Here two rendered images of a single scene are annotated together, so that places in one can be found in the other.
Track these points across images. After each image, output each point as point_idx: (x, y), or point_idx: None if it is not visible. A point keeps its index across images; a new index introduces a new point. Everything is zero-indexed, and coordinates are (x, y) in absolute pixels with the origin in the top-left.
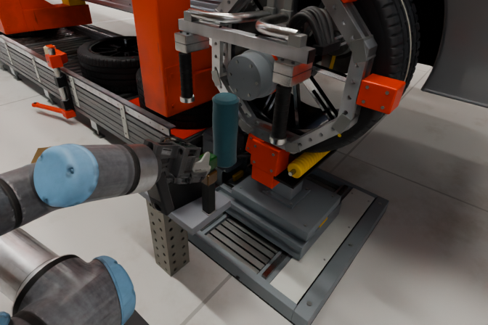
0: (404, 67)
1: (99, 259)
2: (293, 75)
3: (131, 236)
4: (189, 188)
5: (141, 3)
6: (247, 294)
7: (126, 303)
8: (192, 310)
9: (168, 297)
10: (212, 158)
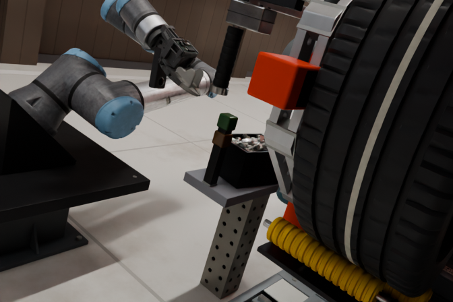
0: (365, 77)
1: (135, 98)
2: (229, 8)
3: (251, 259)
4: (226, 159)
5: None
6: None
7: (104, 110)
8: (156, 293)
9: (175, 277)
10: (225, 115)
